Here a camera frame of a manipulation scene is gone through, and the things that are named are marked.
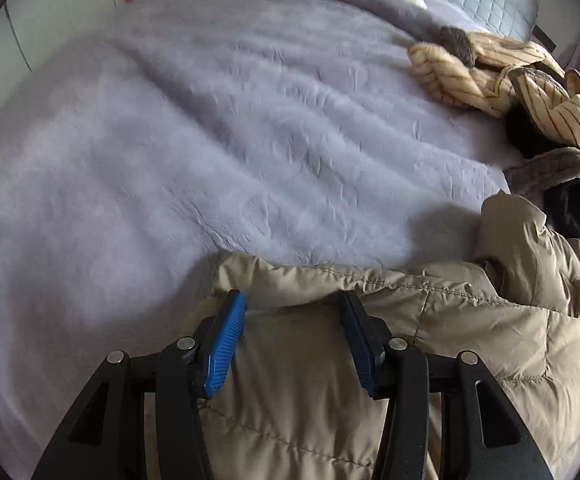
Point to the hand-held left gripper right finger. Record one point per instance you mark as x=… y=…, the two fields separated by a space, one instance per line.
x=362 y=345

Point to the dark wall strip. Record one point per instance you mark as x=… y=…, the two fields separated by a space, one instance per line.
x=545 y=37

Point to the pale pink curtain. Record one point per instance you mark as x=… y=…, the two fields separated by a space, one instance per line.
x=574 y=55

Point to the beige puffer jacket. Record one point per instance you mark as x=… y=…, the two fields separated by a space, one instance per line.
x=469 y=340

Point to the white wardrobe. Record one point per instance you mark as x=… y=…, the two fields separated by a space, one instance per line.
x=30 y=25

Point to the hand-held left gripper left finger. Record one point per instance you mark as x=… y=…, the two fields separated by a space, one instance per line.
x=227 y=340

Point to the lilac embossed bed blanket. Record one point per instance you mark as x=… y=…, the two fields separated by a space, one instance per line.
x=170 y=135

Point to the black folded clothes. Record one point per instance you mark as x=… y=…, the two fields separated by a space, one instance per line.
x=574 y=210

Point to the cream striped fleece robe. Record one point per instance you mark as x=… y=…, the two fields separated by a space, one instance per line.
x=469 y=80

